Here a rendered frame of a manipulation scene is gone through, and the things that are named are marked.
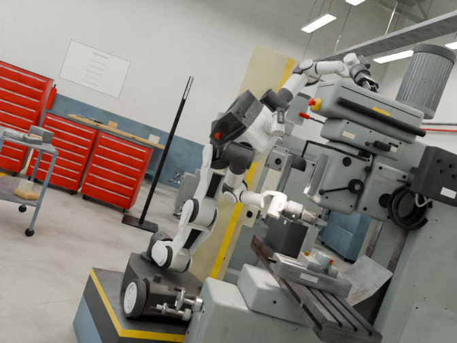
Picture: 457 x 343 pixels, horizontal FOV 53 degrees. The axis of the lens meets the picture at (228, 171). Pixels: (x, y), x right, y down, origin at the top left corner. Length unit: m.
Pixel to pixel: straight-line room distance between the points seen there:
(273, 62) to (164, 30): 7.47
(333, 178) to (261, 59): 1.97
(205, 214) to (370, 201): 0.91
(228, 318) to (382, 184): 0.95
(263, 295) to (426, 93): 1.21
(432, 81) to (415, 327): 1.16
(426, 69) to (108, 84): 9.37
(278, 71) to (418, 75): 1.80
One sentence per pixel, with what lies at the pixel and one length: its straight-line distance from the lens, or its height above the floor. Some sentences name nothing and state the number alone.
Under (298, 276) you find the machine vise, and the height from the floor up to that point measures 0.99.
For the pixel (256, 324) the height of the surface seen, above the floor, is 0.71.
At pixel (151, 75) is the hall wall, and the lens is 11.17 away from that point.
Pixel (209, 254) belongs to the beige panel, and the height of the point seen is 0.49.
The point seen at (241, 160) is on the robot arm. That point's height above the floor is 1.38.
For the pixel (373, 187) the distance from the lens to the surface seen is 2.28.
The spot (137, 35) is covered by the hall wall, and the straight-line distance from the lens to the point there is 11.28.
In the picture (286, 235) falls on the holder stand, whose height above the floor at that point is 1.07.
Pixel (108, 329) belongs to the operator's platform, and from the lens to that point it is 2.67.
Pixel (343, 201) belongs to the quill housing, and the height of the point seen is 1.37.
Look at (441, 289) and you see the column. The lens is 2.45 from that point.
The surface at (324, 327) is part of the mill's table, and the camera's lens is 1.80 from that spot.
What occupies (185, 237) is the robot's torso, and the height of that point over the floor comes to 0.86.
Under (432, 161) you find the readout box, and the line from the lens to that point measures 2.11.
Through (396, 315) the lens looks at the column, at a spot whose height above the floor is 0.96.
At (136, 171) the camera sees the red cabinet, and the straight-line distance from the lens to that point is 6.63.
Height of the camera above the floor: 1.44
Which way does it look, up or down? 3 degrees down
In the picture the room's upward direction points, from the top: 20 degrees clockwise
